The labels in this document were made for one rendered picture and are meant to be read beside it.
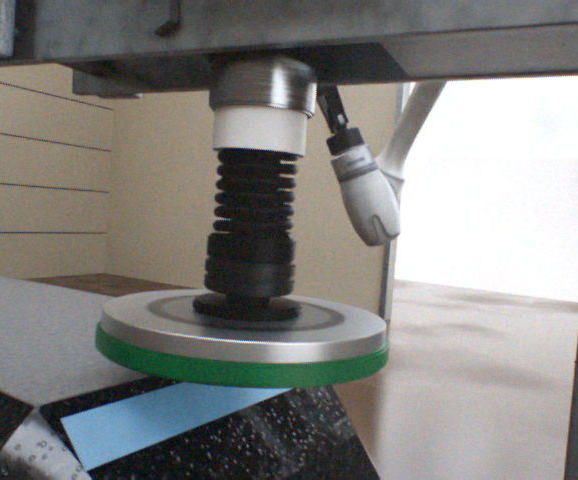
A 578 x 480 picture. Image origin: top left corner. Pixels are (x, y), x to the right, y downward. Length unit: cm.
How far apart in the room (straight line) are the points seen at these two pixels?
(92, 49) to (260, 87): 13
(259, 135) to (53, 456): 25
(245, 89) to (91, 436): 26
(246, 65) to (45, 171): 667
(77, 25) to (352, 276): 531
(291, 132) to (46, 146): 668
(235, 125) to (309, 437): 30
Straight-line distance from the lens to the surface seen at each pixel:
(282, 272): 43
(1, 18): 51
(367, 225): 123
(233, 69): 43
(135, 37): 46
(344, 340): 38
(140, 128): 736
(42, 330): 64
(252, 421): 53
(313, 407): 60
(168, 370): 37
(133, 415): 46
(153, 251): 712
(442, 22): 37
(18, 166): 688
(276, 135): 43
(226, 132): 43
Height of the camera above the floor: 96
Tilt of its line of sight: 3 degrees down
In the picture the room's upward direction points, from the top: 4 degrees clockwise
